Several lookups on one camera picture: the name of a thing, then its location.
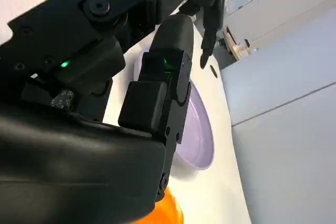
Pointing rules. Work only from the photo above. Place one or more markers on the beige workshop desk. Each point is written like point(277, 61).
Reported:
point(236, 48)

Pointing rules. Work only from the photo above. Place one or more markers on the orange white toy bread roll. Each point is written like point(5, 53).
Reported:
point(168, 211)

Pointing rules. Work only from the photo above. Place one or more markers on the lilac plate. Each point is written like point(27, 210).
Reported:
point(197, 134)

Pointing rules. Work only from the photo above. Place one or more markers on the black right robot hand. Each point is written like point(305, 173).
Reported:
point(65, 155)

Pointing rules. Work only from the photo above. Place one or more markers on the grey partition panel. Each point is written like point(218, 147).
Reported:
point(283, 72)
point(288, 169)

